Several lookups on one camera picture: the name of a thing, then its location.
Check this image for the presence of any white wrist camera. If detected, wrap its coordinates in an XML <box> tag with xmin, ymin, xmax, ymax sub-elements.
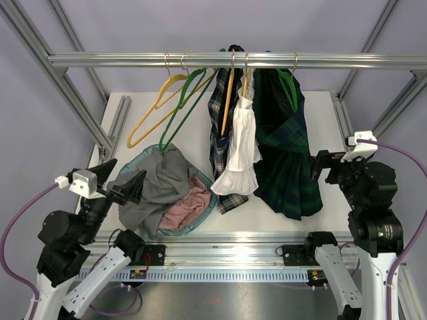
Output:
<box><xmin>55</xmin><ymin>169</ymin><xmax>104</xmax><ymax>199</ymax></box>
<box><xmin>340</xmin><ymin>131</ymin><xmax>378</xmax><ymax>163</ymax></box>

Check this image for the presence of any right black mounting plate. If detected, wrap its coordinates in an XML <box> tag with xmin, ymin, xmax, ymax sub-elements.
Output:
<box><xmin>275</xmin><ymin>245</ymin><xmax>319</xmax><ymax>267</ymax></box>

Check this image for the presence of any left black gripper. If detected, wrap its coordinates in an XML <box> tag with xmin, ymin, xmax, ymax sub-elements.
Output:
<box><xmin>78</xmin><ymin>158</ymin><xmax>146</xmax><ymax>244</ymax></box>

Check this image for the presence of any dark green plaid skirt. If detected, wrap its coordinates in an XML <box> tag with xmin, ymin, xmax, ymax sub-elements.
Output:
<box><xmin>253</xmin><ymin>69</ymin><xmax>323</xmax><ymax>221</ymax></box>

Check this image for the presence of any yellow hanger of grey skirt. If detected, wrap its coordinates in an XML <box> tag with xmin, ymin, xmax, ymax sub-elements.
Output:
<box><xmin>126</xmin><ymin>51</ymin><xmax>218</xmax><ymax>150</ymax></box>

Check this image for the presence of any navy plaid skirt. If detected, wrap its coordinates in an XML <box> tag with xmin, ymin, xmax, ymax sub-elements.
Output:
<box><xmin>207</xmin><ymin>45</ymin><xmax>250</xmax><ymax>215</ymax></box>

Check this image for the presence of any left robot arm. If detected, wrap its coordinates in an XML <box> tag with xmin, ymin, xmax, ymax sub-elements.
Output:
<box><xmin>26</xmin><ymin>159</ymin><xmax>146</xmax><ymax>319</ymax></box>

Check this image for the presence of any grey skirt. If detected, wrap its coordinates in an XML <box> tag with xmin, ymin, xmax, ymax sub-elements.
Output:
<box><xmin>107</xmin><ymin>144</ymin><xmax>197</xmax><ymax>239</ymax></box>

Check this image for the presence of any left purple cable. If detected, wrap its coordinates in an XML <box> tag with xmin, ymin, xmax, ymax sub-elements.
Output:
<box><xmin>0</xmin><ymin>181</ymin><xmax>63</xmax><ymax>320</ymax></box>

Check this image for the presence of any slotted cable duct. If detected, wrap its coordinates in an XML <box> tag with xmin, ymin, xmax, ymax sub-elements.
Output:
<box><xmin>110</xmin><ymin>268</ymin><xmax>309</xmax><ymax>283</ymax></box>

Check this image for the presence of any white pleated skirt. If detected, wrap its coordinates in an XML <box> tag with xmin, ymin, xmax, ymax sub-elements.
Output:
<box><xmin>211</xmin><ymin>69</ymin><xmax>262</xmax><ymax>195</ymax></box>

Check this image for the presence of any purple cable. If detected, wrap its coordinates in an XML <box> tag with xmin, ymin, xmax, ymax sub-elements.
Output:
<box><xmin>0</xmin><ymin>181</ymin><xmax>63</xmax><ymax>320</ymax></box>
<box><xmin>356</xmin><ymin>139</ymin><xmax>427</xmax><ymax>320</ymax></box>

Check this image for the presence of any aluminium hanging rail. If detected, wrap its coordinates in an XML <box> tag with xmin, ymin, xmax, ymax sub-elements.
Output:
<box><xmin>48</xmin><ymin>51</ymin><xmax>426</xmax><ymax>71</ymax></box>

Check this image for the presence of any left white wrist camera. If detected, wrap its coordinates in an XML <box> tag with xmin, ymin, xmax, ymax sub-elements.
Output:
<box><xmin>55</xmin><ymin>169</ymin><xmax>104</xmax><ymax>199</ymax></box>

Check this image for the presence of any black mounting plate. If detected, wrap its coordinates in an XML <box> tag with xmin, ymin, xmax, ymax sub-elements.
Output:
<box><xmin>130</xmin><ymin>245</ymin><xmax>166</xmax><ymax>267</ymax></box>
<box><xmin>275</xmin><ymin>245</ymin><xmax>319</xmax><ymax>267</ymax></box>

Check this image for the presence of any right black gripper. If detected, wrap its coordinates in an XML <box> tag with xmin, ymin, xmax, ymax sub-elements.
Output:
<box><xmin>310</xmin><ymin>149</ymin><xmax>372</xmax><ymax>209</ymax></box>

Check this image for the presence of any pink pleated skirt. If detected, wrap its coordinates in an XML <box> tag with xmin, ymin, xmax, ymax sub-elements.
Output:
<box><xmin>159</xmin><ymin>176</ymin><xmax>211</xmax><ymax>231</ymax></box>

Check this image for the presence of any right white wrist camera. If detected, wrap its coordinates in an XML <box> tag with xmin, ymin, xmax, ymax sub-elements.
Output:
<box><xmin>340</xmin><ymin>131</ymin><xmax>378</xmax><ymax>163</ymax></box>

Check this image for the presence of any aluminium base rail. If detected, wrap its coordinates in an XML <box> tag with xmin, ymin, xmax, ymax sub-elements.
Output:
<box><xmin>143</xmin><ymin>230</ymin><xmax>310</xmax><ymax>270</ymax></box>

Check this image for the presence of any yellow hanger of plaid skirt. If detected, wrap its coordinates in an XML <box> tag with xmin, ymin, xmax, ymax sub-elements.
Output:
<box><xmin>221</xmin><ymin>49</ymin><xmax>235</xmax><ymax>137</ymax></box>

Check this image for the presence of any green hanger of pink skirt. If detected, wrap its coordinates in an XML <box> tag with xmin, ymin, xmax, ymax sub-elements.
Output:
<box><xmin>158</xmin><ymin>67</ymin><xmax>219</xmax><ymax>151</ymax></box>

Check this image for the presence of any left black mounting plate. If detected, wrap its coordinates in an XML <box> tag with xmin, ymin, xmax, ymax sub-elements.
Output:
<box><xmin>130</xmin><ymin>245</ymin><xmax>166</xmax><ymax>267</ymax></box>

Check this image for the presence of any yellow hanger of white skirt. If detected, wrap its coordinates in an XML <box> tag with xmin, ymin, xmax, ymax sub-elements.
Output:
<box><xmin>243</xmin><ymin>53</ymin><xmax>250</xmax><ymax>99</ymax></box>

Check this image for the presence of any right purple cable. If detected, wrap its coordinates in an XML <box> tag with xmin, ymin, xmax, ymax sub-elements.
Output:
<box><xmin>356</xmin><ymin>139</ymin><xmax>427</xmax><ymax>320</ymax></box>

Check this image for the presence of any teal plastic bin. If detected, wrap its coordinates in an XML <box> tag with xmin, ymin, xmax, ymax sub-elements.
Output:
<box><xmin>118</xmin><ymin>145</ymin><xmax>217</xmax><ymax>236</ymax></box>

